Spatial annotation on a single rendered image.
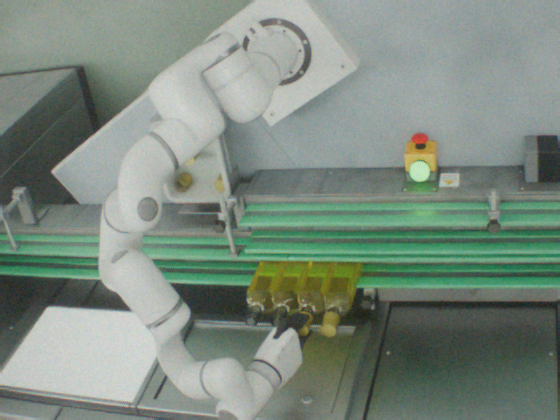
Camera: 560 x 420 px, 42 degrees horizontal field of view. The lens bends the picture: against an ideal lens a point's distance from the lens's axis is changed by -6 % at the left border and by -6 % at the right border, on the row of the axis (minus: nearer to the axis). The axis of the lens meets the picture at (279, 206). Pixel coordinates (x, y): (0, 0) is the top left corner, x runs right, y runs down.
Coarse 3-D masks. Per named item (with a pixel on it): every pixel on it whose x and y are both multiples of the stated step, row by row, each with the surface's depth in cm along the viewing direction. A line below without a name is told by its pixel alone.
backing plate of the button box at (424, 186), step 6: (438, 168) 178; (438, 174) 176; (438, 180) 173; (408, 186) 173; (414, 186) 173; (420, 186) 172; (426, 186) 172; (432, 186) 172; (438, 186) 171; (402, 192) 172; (408, 192) 171; (414, 192) 171
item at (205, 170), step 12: (216, 144) 181; (204, 156) 192; (216, 156) 191; (180, 168) 196; (192, 168) 195; (204, 168) 194; (216, 168) 193; (168, 180) 192; (192, 180) 197; (204, 180) 196; (168, 192) 192; (180, 192) 194; (192, 192) 193; (204, 192) 192; (216, 192) 191; (228, 192) 187
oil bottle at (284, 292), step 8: (288, 264) 178; (296, 264) 178; (304, 264) 177; (280, 272) 176; (288, 272) 175; (296, 272) 175; (280, 280) 173; (288, 280) 173; (296, 280) 172; (280, 288) 171; (288, 288) 170; (296, 288) 170; (272, 296) 170; (280, 296) 169; (288, 296) 168; (288, 304) 168; (296, 304) 170
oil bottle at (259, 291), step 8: (264, 264) 180; (272, 264) 179; (280, 264) 179; (256, 272) 177; (264, 272) 177; (272, 272) 176; (256, 280) 175; (264, 280) 174; (272, 280) 174; (248, 288) 173; (256, 288) 172; (264, 288) 172; (272, 288) 172; (248, 296) 171; (256, 296) 170; (264, 296) 170; (248, 304) 171; (264, 304) 170; (272, 304) 172; (264, 312) 171
